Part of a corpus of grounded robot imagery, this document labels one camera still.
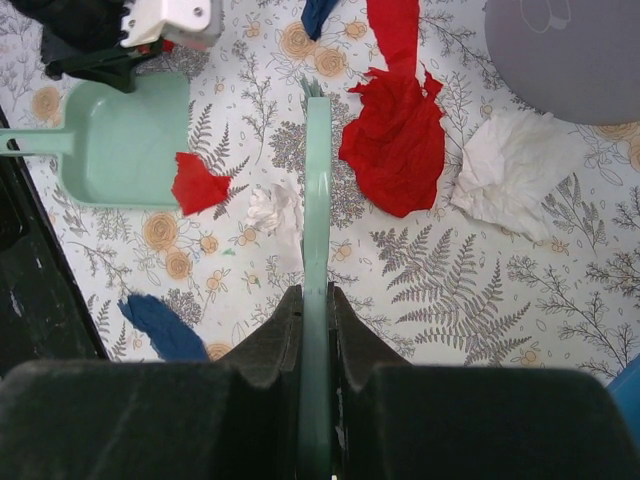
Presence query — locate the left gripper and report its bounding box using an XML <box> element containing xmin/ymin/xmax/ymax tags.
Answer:
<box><xmin>11</xmin><ymin>0</ymin><xmax>164</xmax><ymax>94</ymax></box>

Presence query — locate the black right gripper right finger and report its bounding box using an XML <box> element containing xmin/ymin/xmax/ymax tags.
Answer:
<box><xmin>328</xmin><ymin>287</ymin><xmax>639</xmax><ymax>479</ymax></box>

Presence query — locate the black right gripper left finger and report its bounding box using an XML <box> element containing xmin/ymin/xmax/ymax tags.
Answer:
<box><xmin>1</xmin><ymin>287</ymin><xmax>302</xmax><ymax>479</ymax></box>

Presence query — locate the green plastic dustpan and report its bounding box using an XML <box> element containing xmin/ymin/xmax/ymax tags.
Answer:
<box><xmin>1</xmin><ymin>73</ymin><xmax>190</xmax><ymax>210</ymax></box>

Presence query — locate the green hand brush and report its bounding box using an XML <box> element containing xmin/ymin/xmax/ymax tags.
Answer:
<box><xmin>296</xmin><ymin>77</ymin><xmax>332</xmax><ymax>479</ymax></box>

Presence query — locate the front blue paper scrap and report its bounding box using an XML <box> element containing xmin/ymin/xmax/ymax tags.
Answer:
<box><xmin>118</xmin><ymin>293</ymin><xmax>209</xmax><ymax>362</ymax></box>

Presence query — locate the dark blue paper scrap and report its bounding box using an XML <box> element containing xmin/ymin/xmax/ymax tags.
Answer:
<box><xmin>301</xmin><ymin>0</ymin><xmax>338</xmax><ymax>41</ymax></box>

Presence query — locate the small white paper scrap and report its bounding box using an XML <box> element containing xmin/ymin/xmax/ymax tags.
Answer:
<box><xmin>246</xmin><ymin>183</ymin><xmax>304</xmax><ymax>269</ymax></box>

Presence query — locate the blue shelf unit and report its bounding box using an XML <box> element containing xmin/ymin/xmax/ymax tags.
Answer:
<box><xmin>607</xmin><ymin>356</ymin><xmax>640</xmax><ymax>421</ymax></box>

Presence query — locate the large red paper scrap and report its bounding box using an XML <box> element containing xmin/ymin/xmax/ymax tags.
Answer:
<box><xmin>339</xmin><ymin>0</ymin><xmax>445</xmax><ymax>218</ymax></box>

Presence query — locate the white crumpled paper near bin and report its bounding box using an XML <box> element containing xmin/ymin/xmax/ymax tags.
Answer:
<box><xmin>451</xmin><ymin>110</ymin><xmax>588</xmax><ymax>242</ymax></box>

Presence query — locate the grey plastic waste bin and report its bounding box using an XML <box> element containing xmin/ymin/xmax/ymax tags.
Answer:
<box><xmin>485</xmin><ymin>1</ymin><xmax>639</xmax><ymax>125</ymax></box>

